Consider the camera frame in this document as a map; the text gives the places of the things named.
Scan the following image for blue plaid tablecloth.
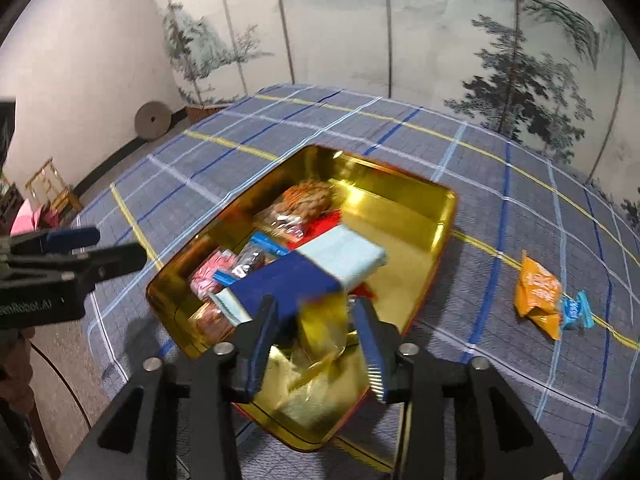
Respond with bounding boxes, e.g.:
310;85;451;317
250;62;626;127
77;84;639;479

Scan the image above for blue white snack bag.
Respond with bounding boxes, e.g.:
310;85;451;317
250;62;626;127
208;223;388;328

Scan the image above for orange snack packet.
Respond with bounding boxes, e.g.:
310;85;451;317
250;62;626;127
514;250;562;340

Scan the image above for small blue wrapper packet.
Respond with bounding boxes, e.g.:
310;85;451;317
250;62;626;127
213;232;290;287

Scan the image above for pink white snack packet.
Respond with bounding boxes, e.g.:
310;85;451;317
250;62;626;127
190;249;236;300

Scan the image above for blue cookie packet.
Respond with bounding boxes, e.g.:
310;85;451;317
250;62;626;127
561;290;594;330

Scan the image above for clear bag orange snacks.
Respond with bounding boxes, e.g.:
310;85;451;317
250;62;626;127
190;301;234;346

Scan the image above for round stone millstone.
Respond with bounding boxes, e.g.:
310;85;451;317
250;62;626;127
134;101;172;141

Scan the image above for small bamboo stool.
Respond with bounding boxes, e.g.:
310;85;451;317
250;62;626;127
25;157;84;218

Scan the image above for painted folding screen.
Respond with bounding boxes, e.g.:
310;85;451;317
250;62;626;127
152;0;639;224

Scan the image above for pink cloth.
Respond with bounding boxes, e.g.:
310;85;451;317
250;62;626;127
10;200;60;235

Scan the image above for dark seaweed snack packet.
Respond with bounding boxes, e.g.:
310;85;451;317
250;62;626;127
230;242;266;280

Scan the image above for gold metal tin box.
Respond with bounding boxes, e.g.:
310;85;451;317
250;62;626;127
146;145;457;452

